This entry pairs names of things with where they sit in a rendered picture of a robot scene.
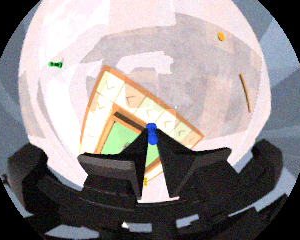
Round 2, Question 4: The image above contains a blue pawn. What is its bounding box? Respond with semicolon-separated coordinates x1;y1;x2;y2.
145;123;158;145

